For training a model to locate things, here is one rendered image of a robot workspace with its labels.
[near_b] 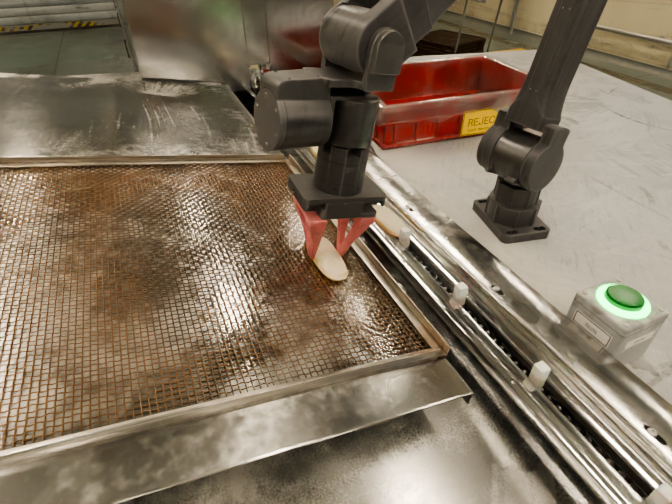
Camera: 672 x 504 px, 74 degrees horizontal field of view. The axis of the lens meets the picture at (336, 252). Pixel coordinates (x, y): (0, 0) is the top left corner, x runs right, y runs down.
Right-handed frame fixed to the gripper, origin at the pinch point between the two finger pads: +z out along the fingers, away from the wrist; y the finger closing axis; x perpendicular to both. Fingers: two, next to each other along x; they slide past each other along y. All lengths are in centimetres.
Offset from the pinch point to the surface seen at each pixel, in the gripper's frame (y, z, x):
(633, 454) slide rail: -18.9, 3.0, 32.7
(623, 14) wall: -445, -31, -320
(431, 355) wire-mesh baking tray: -4.3, 0.5, 18.9
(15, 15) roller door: 150, 92, -704
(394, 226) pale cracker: -15.1, 2.5, -8.1
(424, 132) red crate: -40, -1, -41
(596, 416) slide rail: -18.8, 2.9, 28.5
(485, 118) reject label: -55, -5, -40
